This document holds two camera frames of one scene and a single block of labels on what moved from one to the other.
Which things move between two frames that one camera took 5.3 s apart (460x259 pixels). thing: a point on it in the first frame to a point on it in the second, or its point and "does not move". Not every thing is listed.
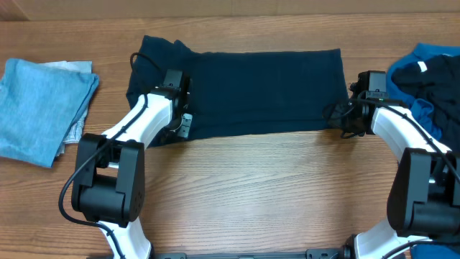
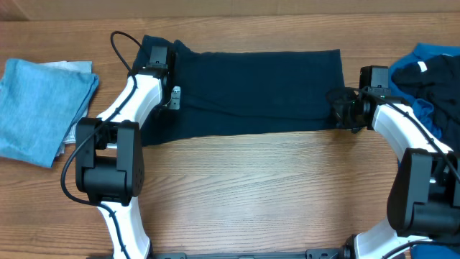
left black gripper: x=184 y=132 to x=175 y=103
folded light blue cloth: x=39 y=106 does not move
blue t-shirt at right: x=422 y=111 does not move
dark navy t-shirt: x=246 y=92 does not move
